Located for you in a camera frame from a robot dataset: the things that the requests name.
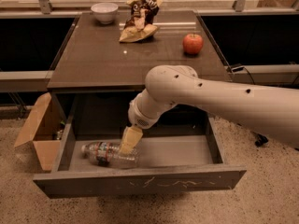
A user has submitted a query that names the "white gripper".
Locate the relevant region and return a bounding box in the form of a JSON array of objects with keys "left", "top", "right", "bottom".
[{"left": 119, "top": 99, "right": 154, "bottom": 155}]

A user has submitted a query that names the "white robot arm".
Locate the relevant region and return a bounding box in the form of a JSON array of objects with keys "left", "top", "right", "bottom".
[{"left": 120, "top": 65, "right": 299, "bottom": 154}]

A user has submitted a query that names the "open cardboard box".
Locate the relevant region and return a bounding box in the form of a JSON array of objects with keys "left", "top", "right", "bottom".
[{"left": 14, "top": 92, "right": 65, "bottom": 172}]

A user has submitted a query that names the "grey cabinet with glass top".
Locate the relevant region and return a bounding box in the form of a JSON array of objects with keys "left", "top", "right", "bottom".
[{"left": 48, "top": 11, "right": 230, "bottom": 137}]

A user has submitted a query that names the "red apple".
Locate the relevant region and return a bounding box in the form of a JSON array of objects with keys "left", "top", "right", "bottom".
[{"left": 182, "top": 34, "right": 204, "bottom": 55}]

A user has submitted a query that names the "clear plastic water bottle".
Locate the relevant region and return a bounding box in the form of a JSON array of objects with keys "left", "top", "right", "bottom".
[{"left": 81, "top": 142, "right": 138, "bottom": 169}]

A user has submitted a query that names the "open grey top drawer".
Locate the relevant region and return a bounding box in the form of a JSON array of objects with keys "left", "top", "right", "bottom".
[{"left": 34, "top": 93, "right": 246, "bottom": 198}]

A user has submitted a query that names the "white ceramic bowl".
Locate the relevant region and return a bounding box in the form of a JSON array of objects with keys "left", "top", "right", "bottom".
[{"left": 91, "top": 3, "right": 119, "bottom": 24}]

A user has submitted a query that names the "black cable with plug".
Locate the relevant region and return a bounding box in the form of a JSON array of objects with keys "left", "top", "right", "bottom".
[{"left": 226, "top": 63, "right": 257, "bottom": 86}]

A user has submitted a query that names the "black stand leg with wheel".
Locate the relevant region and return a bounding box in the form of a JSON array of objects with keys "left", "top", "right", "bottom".
[{"left": 255, "top": 134, "right": 268, "bottom": 147}]

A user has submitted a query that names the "crumpled brown chip bag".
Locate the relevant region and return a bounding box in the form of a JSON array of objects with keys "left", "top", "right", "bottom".
[{"left": 119, "top": 0, "right": 163, "bottom": 43}]

